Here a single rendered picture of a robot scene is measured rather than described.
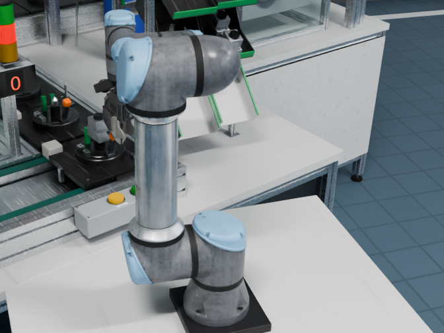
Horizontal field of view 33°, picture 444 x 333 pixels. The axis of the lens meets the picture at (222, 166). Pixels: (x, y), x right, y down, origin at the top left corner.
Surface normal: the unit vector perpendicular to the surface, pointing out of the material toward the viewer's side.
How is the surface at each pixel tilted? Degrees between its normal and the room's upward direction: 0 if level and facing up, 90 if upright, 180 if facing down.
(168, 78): 83
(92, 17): 90
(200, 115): 45
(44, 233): 90
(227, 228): 8
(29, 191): 0
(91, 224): 90
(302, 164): 0
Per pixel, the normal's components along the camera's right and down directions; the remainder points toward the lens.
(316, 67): 0.63, 0.41
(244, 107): 0.37, -0.29
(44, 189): 0.04, -0.87
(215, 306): -0.02, 0.21
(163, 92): 0.35, 0.47
